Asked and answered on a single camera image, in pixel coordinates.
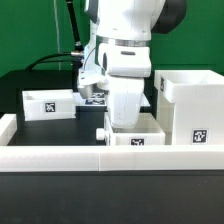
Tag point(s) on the white drawer box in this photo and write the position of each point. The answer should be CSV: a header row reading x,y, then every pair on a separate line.
x,y
48,104
146,132

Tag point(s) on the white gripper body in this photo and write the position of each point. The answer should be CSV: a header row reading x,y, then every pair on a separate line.
x,y
125,69

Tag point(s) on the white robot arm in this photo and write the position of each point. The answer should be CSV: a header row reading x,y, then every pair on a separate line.
x,y
129,23

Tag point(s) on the white front drawer box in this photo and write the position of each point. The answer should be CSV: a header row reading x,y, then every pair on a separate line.
x,y
146,132

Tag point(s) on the white U-shaped fence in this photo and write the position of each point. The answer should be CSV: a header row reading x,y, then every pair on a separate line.
x,y
103,158

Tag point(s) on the white marker tag sheet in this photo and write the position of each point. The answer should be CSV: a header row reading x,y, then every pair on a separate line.
x,y
98,99

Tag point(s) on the white drawer cabinet frame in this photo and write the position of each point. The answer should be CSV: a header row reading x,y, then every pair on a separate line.
x,y
190,106

